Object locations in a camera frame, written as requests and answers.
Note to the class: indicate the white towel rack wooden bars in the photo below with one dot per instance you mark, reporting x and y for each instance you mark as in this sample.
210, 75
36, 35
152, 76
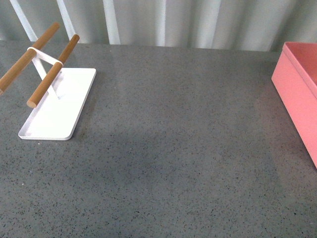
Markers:
60, 97

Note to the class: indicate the white pleated curtain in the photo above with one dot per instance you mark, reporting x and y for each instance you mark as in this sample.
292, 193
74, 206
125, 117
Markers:
251, 25

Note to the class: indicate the pink plastic box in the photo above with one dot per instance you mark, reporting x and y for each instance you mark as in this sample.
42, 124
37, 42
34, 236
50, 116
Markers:
295, 79

